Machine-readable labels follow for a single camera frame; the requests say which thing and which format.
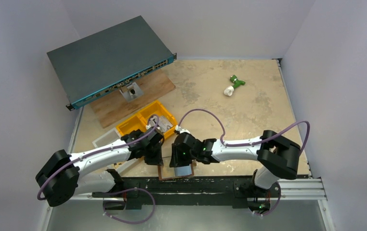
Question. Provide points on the white bin with gold cards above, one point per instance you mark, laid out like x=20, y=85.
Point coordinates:
x=109, y=137

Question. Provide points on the top silver magnetic stripe card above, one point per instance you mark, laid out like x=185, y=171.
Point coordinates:
x=164, y=124

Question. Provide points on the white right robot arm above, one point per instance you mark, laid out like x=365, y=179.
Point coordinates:
x=278, y=155

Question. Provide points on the grey network switch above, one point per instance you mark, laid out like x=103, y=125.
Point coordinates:
x=103, y=62

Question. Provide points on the brown leather card holder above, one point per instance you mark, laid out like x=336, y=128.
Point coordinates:
x=168, y=173

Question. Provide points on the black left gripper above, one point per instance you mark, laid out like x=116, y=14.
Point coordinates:
x=153, y=156

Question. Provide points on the black metal base rail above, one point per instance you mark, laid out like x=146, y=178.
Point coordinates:
x=234, y=191

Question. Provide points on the yellow bin with black cards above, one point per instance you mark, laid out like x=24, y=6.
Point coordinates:
x=135, y=122

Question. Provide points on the plywood board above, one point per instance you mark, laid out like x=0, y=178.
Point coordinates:
x=115, y=106

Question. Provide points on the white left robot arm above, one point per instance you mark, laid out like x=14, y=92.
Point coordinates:
x=65, y=175

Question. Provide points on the green and white plastic fitting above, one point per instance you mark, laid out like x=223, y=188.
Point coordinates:
x=235, y=84

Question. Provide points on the yellow bin with silver cards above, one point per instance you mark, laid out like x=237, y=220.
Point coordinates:
x=157, y=108

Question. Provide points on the grey metal bracket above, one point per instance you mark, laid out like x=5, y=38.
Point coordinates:
x=131, y=92

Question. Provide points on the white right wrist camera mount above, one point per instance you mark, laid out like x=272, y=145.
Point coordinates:
x=178, y=130

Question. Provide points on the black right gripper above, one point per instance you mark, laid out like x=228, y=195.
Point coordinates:
x=179, y=159

